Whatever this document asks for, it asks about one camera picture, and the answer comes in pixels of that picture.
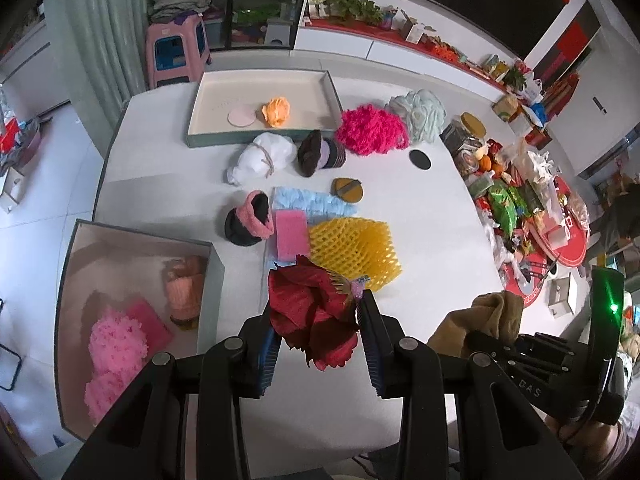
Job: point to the person's right hand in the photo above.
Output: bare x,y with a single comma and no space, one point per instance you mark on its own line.
590,440

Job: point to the light blue quilted cloth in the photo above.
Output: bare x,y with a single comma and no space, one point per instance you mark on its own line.
310,202

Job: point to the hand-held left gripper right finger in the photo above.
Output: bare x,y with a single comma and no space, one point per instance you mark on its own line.
372,360

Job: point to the red plastic basin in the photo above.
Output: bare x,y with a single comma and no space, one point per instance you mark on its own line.
7,137

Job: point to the grey folded cloth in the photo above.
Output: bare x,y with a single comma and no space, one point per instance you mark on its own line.
180,10

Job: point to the orange bath pouf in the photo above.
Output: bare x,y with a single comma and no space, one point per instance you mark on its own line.
276,111

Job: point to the shallow grey-green tray box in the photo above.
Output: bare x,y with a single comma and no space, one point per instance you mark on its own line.
290,90

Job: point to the red round tray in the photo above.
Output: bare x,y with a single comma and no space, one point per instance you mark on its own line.
570,255

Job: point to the pale pink knitted sock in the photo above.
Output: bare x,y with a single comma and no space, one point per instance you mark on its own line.
187,290

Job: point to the small white box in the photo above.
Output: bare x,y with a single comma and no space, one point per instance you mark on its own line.
562,297

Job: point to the pale green bath pouf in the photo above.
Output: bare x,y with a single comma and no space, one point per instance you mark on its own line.
420,115

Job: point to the glass jar with wooden lid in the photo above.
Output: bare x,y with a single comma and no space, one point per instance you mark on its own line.
462,135

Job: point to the black round disc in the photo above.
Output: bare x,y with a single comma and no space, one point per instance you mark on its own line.
420,160

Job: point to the pink round pad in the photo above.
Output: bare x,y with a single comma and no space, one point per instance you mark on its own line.
241,117

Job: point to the glass door cabinet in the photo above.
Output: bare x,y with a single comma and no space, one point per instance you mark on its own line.
260,5

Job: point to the green potted plant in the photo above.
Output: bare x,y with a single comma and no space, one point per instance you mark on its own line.
350,5

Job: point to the pink plastic stool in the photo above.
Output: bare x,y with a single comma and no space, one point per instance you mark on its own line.
175,40

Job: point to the brown plush pad stack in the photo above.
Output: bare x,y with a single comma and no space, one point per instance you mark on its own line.
315,152

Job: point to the yellow foam net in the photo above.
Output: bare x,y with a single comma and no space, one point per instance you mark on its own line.
355,250

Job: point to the grey-green curtain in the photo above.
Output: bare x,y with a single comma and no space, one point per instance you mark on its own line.
95,50

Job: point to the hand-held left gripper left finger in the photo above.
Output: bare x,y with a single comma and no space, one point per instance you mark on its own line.
270,355

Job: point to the grey basin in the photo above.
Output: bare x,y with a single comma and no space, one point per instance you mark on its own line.
27,140

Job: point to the pile of snack packets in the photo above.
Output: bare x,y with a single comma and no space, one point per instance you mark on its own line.
515,200

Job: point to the black folding chair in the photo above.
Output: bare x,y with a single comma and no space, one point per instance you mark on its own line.
10,350

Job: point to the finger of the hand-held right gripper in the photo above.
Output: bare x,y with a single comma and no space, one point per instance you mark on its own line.
492,345
545,346

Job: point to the white sideboard with red top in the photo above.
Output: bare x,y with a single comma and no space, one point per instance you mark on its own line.
360,45

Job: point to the deep grey-green cardboard box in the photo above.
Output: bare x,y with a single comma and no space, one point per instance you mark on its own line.
125,270

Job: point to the pink sponge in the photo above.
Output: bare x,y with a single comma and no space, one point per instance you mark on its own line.
292,235
155,322

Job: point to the white mesh bath ball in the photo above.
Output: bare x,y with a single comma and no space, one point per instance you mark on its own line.
260,157

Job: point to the light pink fluffy cloth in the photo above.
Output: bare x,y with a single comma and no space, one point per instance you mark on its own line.
117,355

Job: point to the magenta fluffy cloth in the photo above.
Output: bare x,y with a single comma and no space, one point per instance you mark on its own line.
367,130

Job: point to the beige cloth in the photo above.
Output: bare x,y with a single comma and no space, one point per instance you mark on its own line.
480,315

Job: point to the red satin cloth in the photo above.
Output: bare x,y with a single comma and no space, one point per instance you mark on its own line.
315,310

